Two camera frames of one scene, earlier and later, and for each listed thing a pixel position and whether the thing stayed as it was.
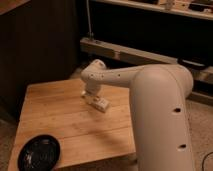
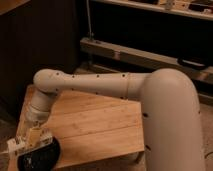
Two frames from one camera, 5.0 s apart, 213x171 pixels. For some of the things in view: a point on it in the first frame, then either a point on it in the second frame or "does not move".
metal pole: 90,33 does not move
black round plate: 40,153 does not move
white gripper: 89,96 -> 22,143
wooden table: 83,133 does not move
